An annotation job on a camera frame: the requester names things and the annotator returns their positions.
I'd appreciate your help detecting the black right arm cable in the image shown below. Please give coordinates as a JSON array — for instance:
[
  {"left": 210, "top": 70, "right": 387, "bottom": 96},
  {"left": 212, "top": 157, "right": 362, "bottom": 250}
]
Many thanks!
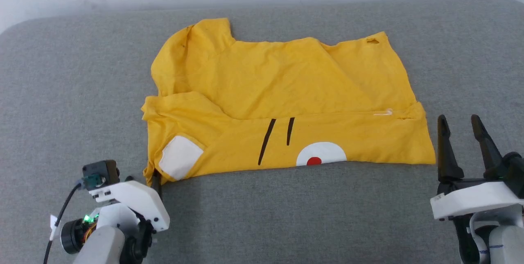
[{"left": 454, "top": 214, "right": 480, "bottom": 264}]

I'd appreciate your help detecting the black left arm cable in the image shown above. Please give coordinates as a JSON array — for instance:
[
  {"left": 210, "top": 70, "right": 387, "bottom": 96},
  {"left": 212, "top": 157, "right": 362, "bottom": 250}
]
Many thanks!
[{"left": 43, "top": 182, "right": 83, "bottom": 264}]

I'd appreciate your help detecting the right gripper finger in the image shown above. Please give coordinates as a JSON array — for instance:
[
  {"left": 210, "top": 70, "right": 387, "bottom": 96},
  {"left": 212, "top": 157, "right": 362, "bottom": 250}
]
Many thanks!
[
  {"left": 471, "top": 114, "right": 507, "bottom": 181},
  {"left": 437, "top": 114, "right": 465, "bottom": 183}
]

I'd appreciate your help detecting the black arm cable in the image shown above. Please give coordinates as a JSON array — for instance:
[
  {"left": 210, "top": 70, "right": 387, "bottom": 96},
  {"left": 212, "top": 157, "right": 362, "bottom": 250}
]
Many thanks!
[
  {"left": 454, "top": 214, "right": 480, "bottom": 264},
  {"left": 43, "top": 182, "right": 83, "bottom": 264}
]

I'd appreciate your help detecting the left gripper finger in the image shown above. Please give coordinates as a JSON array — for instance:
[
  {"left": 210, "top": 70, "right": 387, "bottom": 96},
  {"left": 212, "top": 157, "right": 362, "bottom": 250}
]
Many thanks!
[{"left": 151, "top": 170, "right": 163, "bottom": 200}]

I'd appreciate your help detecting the yellow t-shirt with white patches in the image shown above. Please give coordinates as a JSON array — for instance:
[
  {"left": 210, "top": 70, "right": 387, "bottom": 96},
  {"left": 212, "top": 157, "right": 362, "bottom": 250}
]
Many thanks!
[{"left": 141, "top": 18, "right": 436, "bottom": 187}]

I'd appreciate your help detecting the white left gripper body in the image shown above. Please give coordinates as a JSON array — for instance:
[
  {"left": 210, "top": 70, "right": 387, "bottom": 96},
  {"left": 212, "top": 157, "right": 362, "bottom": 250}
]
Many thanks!
[{"left": 88, "top": 180, "right": 171, "bottom": 233}]

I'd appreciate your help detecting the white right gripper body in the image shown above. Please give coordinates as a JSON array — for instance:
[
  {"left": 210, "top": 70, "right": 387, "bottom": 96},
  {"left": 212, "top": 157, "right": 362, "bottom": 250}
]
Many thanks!
[{"left": 430, "top": 177, "right": 524, "bottom": 221}]

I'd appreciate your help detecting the grey fabric sofa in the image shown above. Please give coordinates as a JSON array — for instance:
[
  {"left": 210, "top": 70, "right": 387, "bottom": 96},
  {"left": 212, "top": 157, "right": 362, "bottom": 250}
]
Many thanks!
[{"left": 0, "top": 0, "right": 524, "bottom": 264}]

